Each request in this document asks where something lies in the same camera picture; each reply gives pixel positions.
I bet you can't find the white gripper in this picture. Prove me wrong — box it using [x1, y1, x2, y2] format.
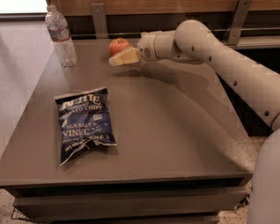
[108, 31, 179, 66]

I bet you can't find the red apple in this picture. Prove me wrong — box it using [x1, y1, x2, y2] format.
[109, 37, 130, 56]

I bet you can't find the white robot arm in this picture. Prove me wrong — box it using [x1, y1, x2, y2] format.
[109, 20, 280, 224]

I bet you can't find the clear plastic water bottle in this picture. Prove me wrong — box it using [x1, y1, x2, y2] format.
[45, 5, 77, 67]

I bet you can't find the blue kettle chips bag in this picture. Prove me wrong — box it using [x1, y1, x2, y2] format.
[54, 87, 117, 165]

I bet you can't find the grey table with drawers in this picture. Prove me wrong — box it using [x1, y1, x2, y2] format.
[0, 40, 255, 224]

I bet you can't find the left metal wall bracket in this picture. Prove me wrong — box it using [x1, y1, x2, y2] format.
[91, 3, 108, 39]

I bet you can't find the metal wall bracket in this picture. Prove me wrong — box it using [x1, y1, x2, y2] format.
[91, 3, 108, 39]
[224, 0, 253, 46]

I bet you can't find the right metal wall bracket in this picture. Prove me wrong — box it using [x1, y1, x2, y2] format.
[224, 0, 253, 46]

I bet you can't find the horizontal metal rail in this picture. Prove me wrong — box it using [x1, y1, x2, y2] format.
[72, 27, 280, 39]

